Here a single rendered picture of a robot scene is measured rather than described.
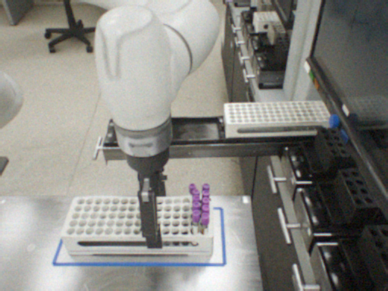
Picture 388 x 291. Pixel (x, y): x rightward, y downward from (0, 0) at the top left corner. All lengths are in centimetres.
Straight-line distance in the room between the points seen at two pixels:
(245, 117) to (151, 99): 57
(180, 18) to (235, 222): 45
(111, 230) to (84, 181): 138
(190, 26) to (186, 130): 53
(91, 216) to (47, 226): 13
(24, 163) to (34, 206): 146
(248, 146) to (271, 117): 11
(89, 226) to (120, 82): 36
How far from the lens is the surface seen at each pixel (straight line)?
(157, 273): 73
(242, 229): 78
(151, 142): 53
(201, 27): 59
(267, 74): 136
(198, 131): 104
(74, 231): 76
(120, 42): 45
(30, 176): 225
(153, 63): 46
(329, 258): 79
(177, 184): 198
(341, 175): 86
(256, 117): 100
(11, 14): 432
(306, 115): 105
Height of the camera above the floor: 145
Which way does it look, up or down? 41 degrees down
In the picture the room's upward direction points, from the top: 2 degrees counter-clockwise
